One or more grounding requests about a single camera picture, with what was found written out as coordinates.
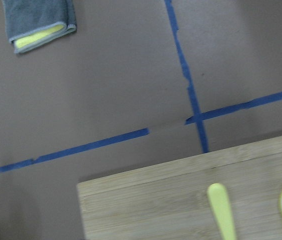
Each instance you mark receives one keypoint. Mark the bamboo cutting board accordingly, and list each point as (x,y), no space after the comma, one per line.
(168,201)

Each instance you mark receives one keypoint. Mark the grey folded cloth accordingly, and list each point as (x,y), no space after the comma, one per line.
(31,24)

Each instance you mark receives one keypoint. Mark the yellow plastic knife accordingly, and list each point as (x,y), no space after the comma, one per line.
(221,208)

